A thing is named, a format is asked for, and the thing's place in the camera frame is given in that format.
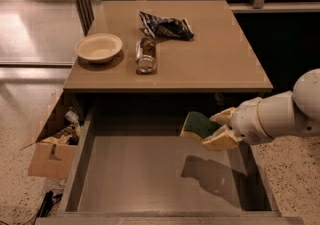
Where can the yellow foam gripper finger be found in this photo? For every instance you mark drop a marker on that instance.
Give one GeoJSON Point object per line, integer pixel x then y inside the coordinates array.
{"type": "Point", "coordinates": [222, 139]}
{"type": "Point", "coordinates": [223, 117]}

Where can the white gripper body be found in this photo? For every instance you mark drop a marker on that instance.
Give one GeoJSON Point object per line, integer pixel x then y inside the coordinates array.
{"type": "Point", "coordinates": [246, 123]}

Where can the green and yellow sponge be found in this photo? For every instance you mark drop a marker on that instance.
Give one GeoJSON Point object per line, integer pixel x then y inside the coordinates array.
{"type": "Point", "coordinates": [198, 126]}

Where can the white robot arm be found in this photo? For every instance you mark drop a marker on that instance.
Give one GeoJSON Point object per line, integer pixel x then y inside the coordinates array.
{"type": "Point", "coordinates": [261, 120]}

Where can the grey cabinet with top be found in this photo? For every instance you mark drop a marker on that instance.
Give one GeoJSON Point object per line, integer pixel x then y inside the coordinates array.
{"type": "Point", "coordinates": [218, 58]}

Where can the open grey top drawer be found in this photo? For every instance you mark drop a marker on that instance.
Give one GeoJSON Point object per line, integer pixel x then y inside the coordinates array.
{"type": "Point", "coordinates": [157, 178]}

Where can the clear glass jar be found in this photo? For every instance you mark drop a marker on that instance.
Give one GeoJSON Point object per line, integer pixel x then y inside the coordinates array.
{"type": "Point", "coordinates": [146, 56]}

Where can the crumpled dark chip bag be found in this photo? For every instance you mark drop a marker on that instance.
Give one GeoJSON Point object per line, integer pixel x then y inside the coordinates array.
{"type": "Point", "coordinates": [155, 26]}

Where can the white paper bowl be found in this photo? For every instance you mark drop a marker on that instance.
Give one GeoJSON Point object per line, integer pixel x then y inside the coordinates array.
{"type": "Point", "coordinates": [99, 48]}

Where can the cardboard box with trash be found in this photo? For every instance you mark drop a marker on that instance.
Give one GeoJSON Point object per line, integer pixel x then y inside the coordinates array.
{"type": "Point", "coordinates": [55, 137]}

